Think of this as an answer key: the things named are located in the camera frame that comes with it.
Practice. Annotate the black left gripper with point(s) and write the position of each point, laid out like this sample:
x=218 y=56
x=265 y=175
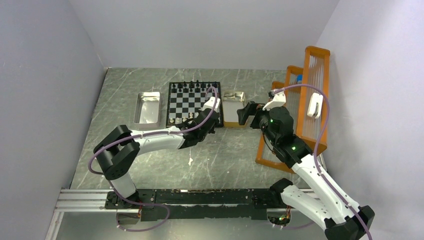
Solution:
x=212 y=130

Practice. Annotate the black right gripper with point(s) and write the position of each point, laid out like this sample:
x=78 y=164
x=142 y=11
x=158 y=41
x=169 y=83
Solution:
x=250 y=109

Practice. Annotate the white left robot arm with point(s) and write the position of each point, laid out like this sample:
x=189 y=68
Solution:
x=117 y=151

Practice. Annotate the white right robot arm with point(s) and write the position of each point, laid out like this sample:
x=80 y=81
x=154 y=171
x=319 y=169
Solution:
x=337 y=214

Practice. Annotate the yellow tray of white pieces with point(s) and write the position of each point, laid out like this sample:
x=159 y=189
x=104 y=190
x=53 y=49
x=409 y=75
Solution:
x=231 y=102

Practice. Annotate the black white chess board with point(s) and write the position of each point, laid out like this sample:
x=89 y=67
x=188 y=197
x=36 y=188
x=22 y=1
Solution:
x=180 y=105

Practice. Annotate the silver metal tray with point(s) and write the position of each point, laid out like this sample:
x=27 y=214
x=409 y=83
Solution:
x=147 y=114

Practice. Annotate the orange wooden rack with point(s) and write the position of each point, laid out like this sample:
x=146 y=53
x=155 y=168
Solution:
x=316 y=72

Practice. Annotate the blue cap bottle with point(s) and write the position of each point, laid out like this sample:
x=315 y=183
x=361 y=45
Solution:
x=299 y=78

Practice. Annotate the white clip object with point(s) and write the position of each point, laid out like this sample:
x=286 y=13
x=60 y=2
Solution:
x=314 y=109

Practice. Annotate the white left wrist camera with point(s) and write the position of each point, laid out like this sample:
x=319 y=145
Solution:
x=212 y=103

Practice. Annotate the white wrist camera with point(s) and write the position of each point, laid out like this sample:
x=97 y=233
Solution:
x=277 y=99
x=212 y=103

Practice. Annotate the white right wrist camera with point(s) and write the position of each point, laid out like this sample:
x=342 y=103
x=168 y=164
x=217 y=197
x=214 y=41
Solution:
x=277 y=99

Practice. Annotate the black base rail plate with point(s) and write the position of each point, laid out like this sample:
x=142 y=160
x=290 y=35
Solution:
x=156 y=204

